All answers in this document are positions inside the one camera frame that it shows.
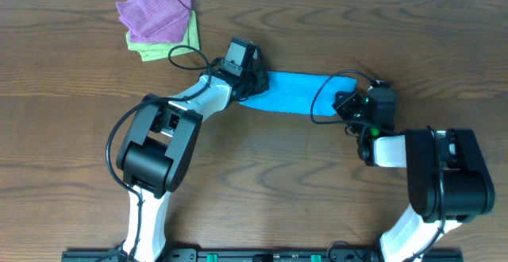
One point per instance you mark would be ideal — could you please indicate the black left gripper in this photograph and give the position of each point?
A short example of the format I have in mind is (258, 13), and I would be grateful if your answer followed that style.
(257, 79)

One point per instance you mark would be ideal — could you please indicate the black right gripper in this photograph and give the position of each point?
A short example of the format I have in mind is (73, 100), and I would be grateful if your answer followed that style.
(348, 104)

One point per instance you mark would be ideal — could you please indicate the blue microfiber cloth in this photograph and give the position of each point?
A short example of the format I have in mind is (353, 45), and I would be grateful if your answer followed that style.
(294, 92)

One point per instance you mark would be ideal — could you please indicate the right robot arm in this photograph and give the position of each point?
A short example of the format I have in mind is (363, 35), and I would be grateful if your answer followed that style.
(448, 182)

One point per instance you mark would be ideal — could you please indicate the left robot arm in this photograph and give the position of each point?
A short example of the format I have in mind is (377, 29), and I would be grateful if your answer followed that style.
(156, 152)

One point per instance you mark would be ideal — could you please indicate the purple folded cloth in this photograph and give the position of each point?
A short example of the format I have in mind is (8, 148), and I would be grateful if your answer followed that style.
(155, 21)

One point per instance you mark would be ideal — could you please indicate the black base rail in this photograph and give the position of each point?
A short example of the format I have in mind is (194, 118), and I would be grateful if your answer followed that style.
(192, 255)

